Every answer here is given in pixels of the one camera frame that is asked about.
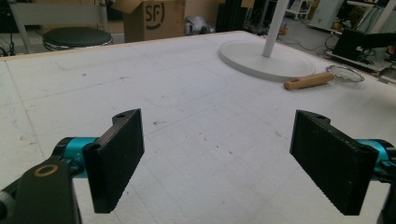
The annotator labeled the wooden-handled mesh strainer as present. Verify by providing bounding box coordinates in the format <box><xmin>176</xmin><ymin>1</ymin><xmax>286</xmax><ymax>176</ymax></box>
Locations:
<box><xmin>283</xmin><ymin>64</ymin><xmax>365</xmax><ymax>91</ymax></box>

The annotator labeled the black equipment box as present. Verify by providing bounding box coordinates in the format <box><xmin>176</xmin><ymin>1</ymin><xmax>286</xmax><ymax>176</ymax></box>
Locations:
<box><xmin>332</xmin><ymin>28</ymin><xmax>396</xmax><ymax>62</ymax></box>

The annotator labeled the black round stool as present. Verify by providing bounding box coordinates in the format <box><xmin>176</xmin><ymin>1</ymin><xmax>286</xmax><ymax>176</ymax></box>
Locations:
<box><xmin>42</xmin><ymin>26</ymin><xmax>114</xmax><ymax>52</ymax></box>

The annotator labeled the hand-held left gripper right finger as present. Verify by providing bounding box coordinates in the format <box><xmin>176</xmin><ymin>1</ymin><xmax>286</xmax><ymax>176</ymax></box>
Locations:
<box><xmin>290</xmin><ymin>109</ymin><xmax>396</xmax><ymax>217</ymax></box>

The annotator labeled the brown cardboard box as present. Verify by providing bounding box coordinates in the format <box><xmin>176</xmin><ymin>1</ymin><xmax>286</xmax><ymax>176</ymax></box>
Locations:
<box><xmin>111</xmin><ymin>0</ymin><xmax>187</xmax><ymax>44</ymax></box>

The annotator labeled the white round stand base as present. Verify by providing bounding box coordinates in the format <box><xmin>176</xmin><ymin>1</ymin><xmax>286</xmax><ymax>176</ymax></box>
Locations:
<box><xmin>218</xmin><ymin>0</ymin><xmax>317</xmax><ymax>83</ymax></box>

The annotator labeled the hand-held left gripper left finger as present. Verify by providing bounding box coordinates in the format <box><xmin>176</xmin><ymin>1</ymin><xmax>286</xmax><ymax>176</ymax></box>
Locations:
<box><xmin>51</xmin><ymin>108</ymin><xmax>146</xmax><ymax>215</ymax></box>

